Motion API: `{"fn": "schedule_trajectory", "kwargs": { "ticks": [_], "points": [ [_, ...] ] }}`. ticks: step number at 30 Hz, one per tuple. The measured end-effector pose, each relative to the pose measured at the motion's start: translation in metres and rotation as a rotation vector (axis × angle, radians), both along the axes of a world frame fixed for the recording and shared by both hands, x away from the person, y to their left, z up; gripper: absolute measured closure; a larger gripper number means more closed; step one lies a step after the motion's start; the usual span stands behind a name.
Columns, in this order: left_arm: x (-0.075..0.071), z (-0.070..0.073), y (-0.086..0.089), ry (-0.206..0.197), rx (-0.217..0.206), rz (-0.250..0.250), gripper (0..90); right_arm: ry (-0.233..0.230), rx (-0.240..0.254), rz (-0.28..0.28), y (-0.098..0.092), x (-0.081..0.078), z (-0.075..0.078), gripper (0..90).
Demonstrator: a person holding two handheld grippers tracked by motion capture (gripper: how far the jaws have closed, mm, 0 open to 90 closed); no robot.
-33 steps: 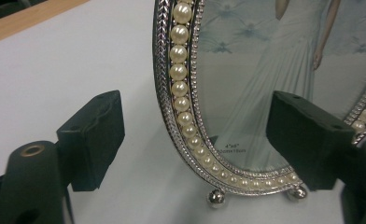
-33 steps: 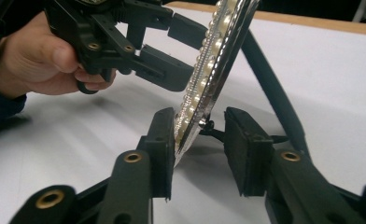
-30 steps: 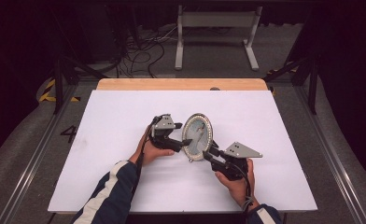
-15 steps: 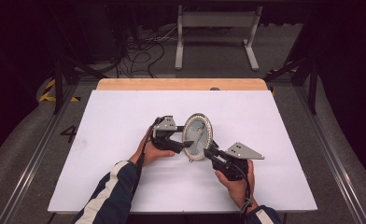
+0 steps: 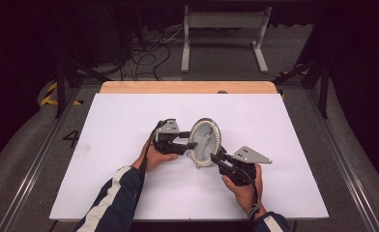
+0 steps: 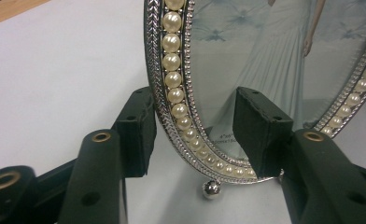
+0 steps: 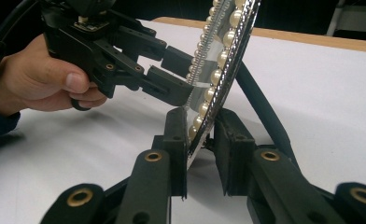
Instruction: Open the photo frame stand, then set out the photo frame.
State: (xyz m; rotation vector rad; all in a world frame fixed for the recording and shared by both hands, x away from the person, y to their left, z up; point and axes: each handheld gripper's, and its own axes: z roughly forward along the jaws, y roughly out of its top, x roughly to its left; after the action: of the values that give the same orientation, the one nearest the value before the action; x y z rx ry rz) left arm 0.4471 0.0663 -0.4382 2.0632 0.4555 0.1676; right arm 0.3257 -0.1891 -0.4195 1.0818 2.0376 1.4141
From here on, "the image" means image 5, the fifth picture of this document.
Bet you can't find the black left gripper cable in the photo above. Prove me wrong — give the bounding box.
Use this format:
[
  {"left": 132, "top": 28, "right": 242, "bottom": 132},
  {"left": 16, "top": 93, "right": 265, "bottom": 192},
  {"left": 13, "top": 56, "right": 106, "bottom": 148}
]
[{"left": 132, "top": 119, "right": 167, "bottom": 211}]

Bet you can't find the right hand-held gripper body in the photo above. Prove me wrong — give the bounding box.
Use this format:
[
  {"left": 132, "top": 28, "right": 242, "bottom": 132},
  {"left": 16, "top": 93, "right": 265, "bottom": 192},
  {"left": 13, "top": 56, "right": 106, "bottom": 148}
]
[{"left": 219, "top": 145, "right": 273, "bottom": 188}]

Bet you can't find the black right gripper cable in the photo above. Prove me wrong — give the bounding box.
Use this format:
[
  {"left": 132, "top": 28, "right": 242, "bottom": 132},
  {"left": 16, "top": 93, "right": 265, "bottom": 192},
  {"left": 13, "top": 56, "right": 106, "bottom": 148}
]
[{"left": 242, "top": 168, "right": 263, "bottom": 221}]

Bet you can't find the white board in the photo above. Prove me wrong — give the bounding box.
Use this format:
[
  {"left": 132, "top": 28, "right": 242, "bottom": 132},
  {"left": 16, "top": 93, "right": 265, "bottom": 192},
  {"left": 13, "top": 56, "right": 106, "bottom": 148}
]
[{"left": 48, "top": 93, "right": 330, "bottom": 222}]

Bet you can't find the person's right hand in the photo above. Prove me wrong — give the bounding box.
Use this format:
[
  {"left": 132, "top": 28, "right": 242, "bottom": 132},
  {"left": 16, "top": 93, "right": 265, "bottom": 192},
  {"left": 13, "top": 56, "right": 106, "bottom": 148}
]
[{"left": 220, "top": 163, "right": 268, "bottom": 217}]

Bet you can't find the black metal stand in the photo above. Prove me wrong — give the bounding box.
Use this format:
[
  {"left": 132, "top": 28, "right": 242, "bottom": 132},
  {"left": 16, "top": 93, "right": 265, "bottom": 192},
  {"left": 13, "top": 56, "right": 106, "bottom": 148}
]
[
  {"left": 271, "top": 57, "right": 332, "bottom": 120},
  {"left": 53, "top": 6, "right": 114, "bottom": 119}
]

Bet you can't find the tangle of floor cables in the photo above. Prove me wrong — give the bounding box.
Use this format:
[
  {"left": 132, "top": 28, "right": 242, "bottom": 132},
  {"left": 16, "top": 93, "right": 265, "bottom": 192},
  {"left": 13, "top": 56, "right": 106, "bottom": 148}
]
[{"left": 119, "top": 25, "right": 186, "bottom": 81}]

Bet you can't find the yellow black floor tape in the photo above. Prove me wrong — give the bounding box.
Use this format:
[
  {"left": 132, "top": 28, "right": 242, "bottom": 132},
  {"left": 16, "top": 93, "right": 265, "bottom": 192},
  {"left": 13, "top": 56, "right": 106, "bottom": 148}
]
[
  {"left": 40, "top": 81, "right": 84, "bottom": 107},
  {"left": 276, "top": 67, "right": 309, "bottom": 78}
]

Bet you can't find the white metal stand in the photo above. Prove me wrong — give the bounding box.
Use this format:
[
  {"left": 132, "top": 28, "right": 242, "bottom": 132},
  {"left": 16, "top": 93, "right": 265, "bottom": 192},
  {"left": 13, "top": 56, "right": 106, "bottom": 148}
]
[{"left": 181, "top": 5, "right": 273, "bottom": 74}]

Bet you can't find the metal floor rail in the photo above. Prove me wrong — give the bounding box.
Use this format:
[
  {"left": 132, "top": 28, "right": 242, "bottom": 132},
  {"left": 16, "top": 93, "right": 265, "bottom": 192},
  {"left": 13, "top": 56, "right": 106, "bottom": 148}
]
[
  {"left": 306, "top": 88, "right": 379, "bottom": 232},
  {"left": 0, "top": 86, "right": 82, "bottom": 232}
]

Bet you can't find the wooden table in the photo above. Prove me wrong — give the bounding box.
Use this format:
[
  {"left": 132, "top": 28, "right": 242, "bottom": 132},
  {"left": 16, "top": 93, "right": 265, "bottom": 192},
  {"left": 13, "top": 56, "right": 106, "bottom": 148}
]
[{"left": 100, "top": 80, "right": 278, "bottom": 95}]

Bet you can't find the oval silver picture frame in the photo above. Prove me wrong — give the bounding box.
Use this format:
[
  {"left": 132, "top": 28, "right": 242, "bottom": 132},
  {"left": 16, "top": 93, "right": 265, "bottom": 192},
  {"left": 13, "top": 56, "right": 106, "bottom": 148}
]
[{"left": 188, "top": 117, "right": 223, "bottom": 169}]

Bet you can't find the person's left hand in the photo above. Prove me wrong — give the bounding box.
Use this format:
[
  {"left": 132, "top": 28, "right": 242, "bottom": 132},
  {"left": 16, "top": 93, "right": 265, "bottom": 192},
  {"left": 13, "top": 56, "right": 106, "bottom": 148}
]
[{"left": 131, "top": 139, "right": 180, "bottom": 173}]

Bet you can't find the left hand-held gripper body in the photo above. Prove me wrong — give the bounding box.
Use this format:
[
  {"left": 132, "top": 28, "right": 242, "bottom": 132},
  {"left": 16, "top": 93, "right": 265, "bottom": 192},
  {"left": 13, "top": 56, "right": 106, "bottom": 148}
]
[{"left": 153, "top": 118, "right": 191, "bottom": 157}]

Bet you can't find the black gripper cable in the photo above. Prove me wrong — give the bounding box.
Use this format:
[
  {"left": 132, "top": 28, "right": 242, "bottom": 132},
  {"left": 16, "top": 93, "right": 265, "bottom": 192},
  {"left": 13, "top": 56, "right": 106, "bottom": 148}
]
[
  {"left": 242, "top": 168, "right": 263, "bottom": 221},
  {"left": 132, "top": 119, "right": 167, "bottom": 211}
]

